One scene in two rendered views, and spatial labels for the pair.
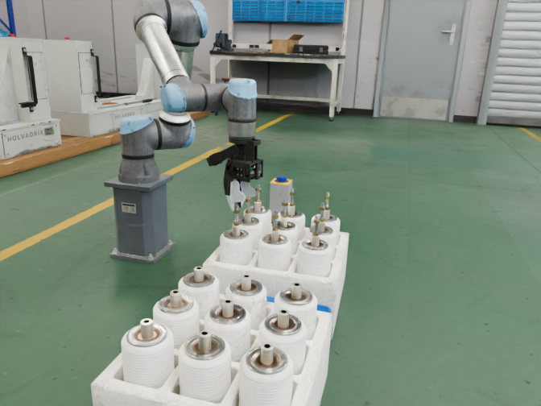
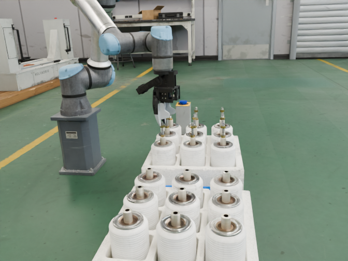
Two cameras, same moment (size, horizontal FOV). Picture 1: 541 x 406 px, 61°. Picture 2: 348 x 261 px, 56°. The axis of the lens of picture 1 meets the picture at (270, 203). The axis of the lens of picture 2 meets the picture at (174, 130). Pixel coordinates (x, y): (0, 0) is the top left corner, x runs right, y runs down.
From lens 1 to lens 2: 19 cm
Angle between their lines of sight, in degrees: 5
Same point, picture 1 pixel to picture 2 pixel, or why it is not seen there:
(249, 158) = (171, 84)
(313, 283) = not seen: hidden behind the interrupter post
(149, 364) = (134, 242)
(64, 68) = not seen: outside the picture
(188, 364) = (168, 237)
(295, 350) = (239, 217)
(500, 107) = (304, 46)
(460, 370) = (337, 221)
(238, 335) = (193, 213)
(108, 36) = (17, 17)
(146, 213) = (85, 138)
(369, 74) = (213, 30)
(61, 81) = not seen: outside the picture
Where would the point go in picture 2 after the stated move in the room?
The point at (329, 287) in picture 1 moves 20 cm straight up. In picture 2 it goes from (238, 174) to (240, 122)
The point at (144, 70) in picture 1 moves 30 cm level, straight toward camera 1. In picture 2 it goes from (51, 39) to (52, 39)
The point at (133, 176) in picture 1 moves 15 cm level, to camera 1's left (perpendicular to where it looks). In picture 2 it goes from (73, 110) to (40, 112)
